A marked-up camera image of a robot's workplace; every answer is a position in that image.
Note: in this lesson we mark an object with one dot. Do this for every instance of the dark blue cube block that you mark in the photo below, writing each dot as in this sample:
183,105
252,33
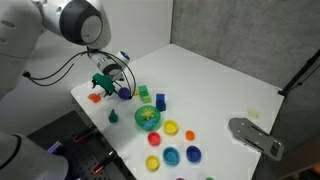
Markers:
161,107

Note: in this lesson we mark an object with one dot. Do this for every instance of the purple small tool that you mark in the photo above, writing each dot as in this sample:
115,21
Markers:
54,147

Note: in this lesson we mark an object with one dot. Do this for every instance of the purple plastic cup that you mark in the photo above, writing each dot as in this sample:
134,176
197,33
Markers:
180,178

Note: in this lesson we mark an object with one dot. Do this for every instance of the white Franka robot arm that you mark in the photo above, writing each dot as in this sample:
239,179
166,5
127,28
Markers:
20,26

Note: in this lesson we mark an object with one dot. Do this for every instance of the light blue toy piece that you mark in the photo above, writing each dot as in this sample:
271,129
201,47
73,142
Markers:
148,124

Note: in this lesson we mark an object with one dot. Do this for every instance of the light green cube block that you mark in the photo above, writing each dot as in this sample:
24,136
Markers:
146,98

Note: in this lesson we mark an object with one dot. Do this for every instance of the yellow plastic cup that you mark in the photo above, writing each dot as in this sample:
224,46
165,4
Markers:
170,127
152,162

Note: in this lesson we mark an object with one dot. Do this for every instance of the black vertical pole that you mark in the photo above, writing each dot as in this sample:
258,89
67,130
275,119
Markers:
296,78

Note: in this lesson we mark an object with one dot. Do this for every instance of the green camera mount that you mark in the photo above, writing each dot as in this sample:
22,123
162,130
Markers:
103,81

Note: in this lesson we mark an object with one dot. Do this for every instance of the grey metal mounting plate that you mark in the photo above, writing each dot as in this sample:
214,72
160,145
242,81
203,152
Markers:
256,138

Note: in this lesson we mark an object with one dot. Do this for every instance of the yellow gear toy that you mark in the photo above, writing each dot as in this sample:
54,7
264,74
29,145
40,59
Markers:
147,114

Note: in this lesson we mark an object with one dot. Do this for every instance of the bright blue cube block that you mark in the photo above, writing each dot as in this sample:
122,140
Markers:
160,97

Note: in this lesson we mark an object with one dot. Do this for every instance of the orange toy object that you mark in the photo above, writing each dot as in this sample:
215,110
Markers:
94,97

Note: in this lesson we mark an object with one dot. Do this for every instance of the small orange plastic cup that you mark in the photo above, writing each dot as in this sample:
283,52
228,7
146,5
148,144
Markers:
190,135

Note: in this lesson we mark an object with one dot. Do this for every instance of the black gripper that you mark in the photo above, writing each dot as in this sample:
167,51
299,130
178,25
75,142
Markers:
111,89

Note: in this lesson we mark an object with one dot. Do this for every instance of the green plastic bowl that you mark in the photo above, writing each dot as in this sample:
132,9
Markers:
138,118

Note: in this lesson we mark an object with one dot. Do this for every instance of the light blue plastic cup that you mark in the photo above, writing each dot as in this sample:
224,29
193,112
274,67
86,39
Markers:
171,155

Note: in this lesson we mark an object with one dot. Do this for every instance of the small green plastic cup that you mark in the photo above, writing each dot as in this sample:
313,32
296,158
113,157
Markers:
209,178

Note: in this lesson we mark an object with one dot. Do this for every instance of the red plastic cup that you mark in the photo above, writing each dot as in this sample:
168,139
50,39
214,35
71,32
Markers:
154,138

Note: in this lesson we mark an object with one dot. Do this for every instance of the black perforated breadboard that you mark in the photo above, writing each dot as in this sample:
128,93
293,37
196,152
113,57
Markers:
80,156

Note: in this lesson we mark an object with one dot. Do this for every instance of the purple bumpy ball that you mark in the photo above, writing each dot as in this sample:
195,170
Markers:
124,93

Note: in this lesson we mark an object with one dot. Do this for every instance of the yellow toy block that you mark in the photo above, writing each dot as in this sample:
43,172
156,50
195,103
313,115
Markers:
136,92

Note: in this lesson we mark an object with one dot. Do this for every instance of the teal toy figure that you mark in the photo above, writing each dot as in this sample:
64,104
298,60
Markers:
113,116

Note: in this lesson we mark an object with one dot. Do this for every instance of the pale yellow tape piece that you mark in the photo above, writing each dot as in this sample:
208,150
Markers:
253,113

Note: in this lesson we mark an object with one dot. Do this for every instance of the dark blue plastic cup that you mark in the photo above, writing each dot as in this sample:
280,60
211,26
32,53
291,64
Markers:
193,153

